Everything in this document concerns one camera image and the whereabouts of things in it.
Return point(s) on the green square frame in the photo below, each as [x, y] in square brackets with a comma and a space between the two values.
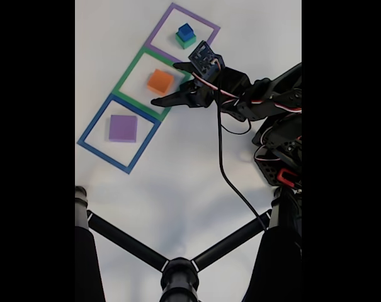
[124, 78]

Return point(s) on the blue square frame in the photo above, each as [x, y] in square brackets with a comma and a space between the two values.
[143, 148]

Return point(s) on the red clamp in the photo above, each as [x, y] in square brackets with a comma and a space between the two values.
[283, 176]

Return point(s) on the small blue cube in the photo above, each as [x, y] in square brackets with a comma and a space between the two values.
[185, 31]

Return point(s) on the gripper camera circuit board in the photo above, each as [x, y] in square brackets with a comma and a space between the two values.
[206, 59]

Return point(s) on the black camera tripod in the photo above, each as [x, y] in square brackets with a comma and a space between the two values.
[179, 277]

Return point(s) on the purple square frame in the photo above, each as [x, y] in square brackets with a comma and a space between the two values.
[158, 31]

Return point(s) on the orange foam block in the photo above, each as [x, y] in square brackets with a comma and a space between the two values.
[160, 81]

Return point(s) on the purple foam block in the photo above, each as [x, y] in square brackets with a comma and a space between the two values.
[123, 128]

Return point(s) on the green foam block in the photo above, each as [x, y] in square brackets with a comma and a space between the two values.
[185, 44]

